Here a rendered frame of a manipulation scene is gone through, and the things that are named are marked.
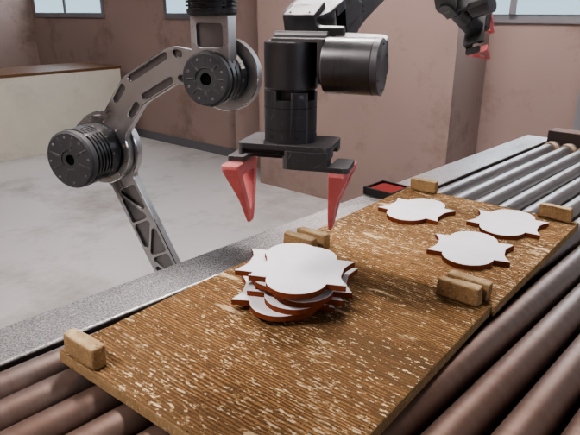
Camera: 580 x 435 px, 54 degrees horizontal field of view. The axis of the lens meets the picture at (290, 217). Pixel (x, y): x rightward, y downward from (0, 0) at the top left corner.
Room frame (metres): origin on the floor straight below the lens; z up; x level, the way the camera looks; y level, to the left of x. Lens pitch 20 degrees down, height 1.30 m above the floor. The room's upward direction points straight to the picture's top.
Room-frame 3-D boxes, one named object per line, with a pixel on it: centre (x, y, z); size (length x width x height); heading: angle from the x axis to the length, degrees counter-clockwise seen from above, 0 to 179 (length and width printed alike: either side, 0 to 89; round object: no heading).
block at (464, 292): (0.67, -0.23, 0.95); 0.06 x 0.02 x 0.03; 51
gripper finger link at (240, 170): (0.62, 0.03, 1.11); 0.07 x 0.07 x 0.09; 75
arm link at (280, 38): (0.61, -0.01, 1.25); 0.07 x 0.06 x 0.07; 69
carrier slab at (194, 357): (0.60, 0.00, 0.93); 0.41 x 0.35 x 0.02; 141
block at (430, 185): (1.16, -0.29, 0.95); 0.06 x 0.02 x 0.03; 50
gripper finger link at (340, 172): (0.61, -0.03, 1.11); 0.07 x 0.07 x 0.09; 75
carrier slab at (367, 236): (0.92, -0.27, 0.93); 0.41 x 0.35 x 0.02; 140
